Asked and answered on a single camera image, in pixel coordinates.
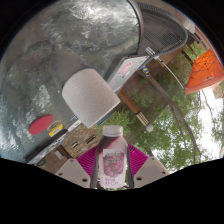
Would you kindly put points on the yellow blue striped cone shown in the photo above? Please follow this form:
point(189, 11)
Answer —
point(145, 70)

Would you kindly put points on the white cup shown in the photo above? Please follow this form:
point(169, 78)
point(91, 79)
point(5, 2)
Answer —
point(88, 96)

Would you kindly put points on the striped lamp post white globe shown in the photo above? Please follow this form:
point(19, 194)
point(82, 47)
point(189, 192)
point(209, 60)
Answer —
point(133, 108)

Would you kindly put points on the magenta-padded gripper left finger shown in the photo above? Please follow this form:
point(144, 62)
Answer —
point(87, 161)

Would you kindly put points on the orange patio umbrella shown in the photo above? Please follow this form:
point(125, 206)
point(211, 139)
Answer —
point(205, 71)

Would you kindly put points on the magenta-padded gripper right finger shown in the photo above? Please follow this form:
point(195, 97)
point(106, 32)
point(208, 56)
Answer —
point(138, 160)

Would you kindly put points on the pink drink bottle white cap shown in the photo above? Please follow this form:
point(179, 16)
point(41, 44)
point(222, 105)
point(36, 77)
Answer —
point(112, 156)

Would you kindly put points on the silver laptop with stickers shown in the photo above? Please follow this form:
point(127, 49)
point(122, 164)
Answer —
point(126, 71)

